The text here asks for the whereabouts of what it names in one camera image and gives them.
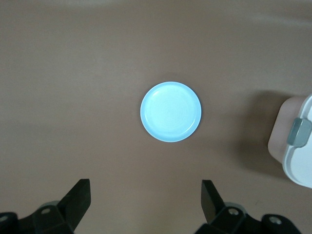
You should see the white lidded storage box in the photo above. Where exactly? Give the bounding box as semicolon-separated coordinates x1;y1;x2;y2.
267;92;312;189

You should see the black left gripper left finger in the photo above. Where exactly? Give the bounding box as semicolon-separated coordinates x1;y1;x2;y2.
0;178;92;234

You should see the light blue round plate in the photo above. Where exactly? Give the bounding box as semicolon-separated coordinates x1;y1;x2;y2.
139;81;203;143

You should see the grey box latch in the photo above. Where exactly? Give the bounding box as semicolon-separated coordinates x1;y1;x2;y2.
287;117;312;148

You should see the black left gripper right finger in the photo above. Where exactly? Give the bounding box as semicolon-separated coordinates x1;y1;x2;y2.
196;179;299;234

